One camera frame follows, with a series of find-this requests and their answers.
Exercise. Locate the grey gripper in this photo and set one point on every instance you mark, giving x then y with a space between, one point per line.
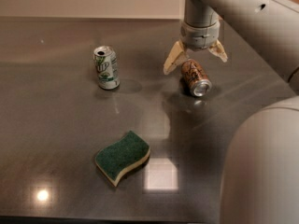
199 36

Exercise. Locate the orange soda can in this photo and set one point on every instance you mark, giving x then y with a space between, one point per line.
196 79

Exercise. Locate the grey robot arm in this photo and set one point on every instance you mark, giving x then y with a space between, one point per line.
239 155

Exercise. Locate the white green 7UP can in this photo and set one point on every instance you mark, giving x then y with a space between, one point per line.
105 61

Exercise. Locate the green yellow sponge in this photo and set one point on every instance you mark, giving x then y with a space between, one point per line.
120 158

